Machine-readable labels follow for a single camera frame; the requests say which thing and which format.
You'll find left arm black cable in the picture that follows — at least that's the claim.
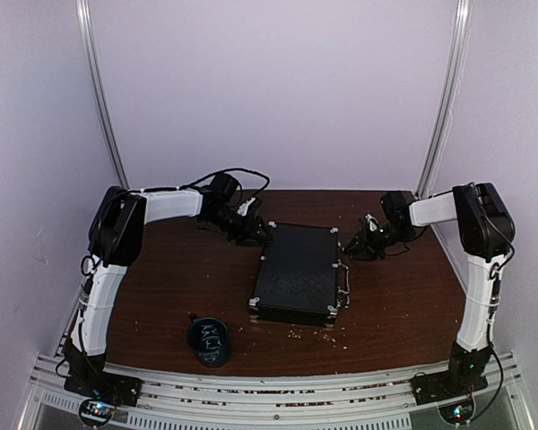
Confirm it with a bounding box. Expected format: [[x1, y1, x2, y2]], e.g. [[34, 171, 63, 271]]
[[78, 168, 271, 279]]

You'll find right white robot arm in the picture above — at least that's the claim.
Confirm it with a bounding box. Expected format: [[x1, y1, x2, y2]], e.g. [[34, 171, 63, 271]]
[[343, 183, 516, 396]]

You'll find aluminium frame post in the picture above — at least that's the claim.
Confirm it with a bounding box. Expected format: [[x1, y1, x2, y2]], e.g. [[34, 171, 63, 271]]
[[75, 0, 129, 188], [415, 0, 473, 198]]

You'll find right aluminium frame post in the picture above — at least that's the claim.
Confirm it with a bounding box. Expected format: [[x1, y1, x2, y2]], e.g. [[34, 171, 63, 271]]
[[415, 0, 473, 198]]

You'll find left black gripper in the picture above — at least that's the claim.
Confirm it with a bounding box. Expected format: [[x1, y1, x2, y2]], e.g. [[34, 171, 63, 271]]
[[204, 205, 273, 246]]

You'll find left aluminium frame post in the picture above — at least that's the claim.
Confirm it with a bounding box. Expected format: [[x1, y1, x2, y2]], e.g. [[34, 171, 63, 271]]
[[75, 0, 129, 188]]

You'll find black poker chip case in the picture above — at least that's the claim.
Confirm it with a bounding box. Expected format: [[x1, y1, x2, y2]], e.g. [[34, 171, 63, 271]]
[[247, 221, 343, 328]]

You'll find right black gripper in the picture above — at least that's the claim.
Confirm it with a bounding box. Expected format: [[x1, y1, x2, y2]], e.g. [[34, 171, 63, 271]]
[[343, 222, 412, 261]]

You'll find dark blue printed cup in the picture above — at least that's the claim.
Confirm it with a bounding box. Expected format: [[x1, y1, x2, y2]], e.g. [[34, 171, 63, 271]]
[[186, 315, 231, 368]]

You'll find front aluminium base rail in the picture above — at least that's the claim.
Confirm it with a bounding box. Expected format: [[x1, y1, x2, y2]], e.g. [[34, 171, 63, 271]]
[[13, 354, 538, 429]]

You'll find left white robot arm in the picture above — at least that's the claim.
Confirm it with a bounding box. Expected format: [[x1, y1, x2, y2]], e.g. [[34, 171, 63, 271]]
[[64, 168, 272, 398]]

